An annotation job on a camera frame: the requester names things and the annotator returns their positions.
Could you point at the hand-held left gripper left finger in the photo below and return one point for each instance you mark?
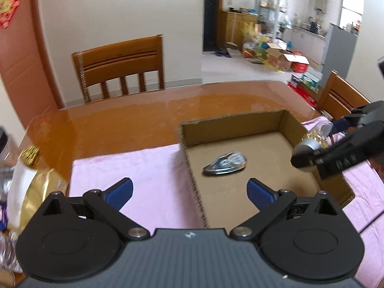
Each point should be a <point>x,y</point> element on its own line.
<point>120,190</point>

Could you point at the pair of slippers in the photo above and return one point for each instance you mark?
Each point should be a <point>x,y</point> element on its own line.
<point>223,54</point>

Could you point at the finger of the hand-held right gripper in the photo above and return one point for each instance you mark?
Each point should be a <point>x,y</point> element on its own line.
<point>339,157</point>
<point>340,125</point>

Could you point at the kitchen counter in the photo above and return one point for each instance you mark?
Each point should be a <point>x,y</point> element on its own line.
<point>309,43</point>

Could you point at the clear plastic bottle silver cap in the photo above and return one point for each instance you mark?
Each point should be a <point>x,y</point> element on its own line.
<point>309,146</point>

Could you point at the wall water heater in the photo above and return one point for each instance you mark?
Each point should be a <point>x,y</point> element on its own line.
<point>320,1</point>

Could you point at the shiny silver metal object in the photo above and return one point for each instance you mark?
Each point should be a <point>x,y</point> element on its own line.
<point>225,164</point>

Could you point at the gold paper bag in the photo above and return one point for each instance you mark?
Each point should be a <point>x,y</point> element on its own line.
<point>30,192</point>

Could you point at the red carton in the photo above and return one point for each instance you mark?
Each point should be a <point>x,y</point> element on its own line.
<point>300,67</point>

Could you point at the wooden cabinet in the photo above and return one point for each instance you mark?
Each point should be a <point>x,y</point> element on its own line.
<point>235,27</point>

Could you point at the pink cloth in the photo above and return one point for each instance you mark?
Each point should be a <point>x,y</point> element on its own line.
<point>150,171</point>

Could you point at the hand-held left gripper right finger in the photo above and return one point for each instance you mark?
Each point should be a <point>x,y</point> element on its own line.
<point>261,192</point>

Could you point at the open cardboard carton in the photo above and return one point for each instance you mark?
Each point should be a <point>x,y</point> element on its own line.
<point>282,57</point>

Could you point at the crumpled clear plastic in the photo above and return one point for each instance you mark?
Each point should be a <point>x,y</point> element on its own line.
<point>9,252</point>

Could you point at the yellow plastic bag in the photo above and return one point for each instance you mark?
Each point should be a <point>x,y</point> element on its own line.
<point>247,31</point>

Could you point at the wooden chair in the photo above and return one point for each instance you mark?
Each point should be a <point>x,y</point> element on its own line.
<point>342,96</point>
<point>120,57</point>

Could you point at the brown cardboard box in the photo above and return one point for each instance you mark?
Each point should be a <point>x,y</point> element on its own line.
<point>240,192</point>

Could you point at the grey refrigerator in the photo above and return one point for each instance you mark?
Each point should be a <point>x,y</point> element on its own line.
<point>339,51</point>

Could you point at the red door decoration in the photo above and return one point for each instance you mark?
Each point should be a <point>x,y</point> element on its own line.
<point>7,9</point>

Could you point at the brown wooden door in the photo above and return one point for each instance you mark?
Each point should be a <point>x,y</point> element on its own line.
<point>21,66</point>

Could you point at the dark kettle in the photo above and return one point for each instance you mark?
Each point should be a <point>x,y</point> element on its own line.
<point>313,27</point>

